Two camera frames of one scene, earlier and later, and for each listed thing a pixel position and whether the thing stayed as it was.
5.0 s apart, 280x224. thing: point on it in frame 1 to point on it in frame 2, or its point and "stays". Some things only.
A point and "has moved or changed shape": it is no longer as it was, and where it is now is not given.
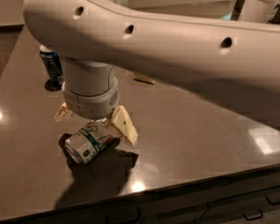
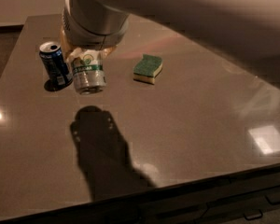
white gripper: [91, 105] to [84, 34]
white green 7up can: [87, 142] has moved or changed shape
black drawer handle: [256, 217] stays
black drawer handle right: [279, 202] stays
